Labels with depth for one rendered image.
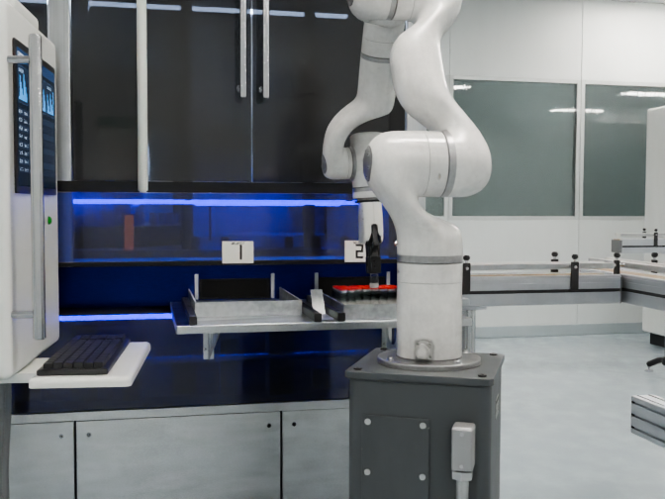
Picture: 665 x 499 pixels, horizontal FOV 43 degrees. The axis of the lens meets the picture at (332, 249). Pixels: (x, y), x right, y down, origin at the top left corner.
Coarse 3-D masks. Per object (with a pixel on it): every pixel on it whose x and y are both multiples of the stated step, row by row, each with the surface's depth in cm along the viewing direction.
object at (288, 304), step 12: (192, 300) 216; (204, 300) 238; (216, 300) 238; (228, 300) 238; (240, 300) 239; (252, 300) 239; (264, 300) 239; (276, 300) 239; (288, 300) 209; (300, 300) 210; (204, 312) 205; (216, 312) 206; (228, 312) 206; (240, 312) 207; (252, 312) 207; (264, 312) 208; (276, 312) 209; (288, 312) 209; (300, 312) 210
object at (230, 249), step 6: (222, 246) 231; (228, 246) 231; (234, 246) 232; (246, 246) 232; (252, 246) 233; (222, 252) 231; (228, 252) 231; (234, 252) 232; (246, 252) 232; (252, 252) 233; (228, 258) 231; (234, 258) 232; (246, 258) 232; (252, 258) 233
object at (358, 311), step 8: (328, 296) 219; (336, 304) 208; (360, 304) 202; (368, 304) 202; (376, 304) 202; (384, 304) 203; (392, 304) 203; (344, 312) 201; (352, 312) 201; (360, 312) 202; (368, 312) 202; (376, 312) 202; (384, 312) 203; (392, 312) 203
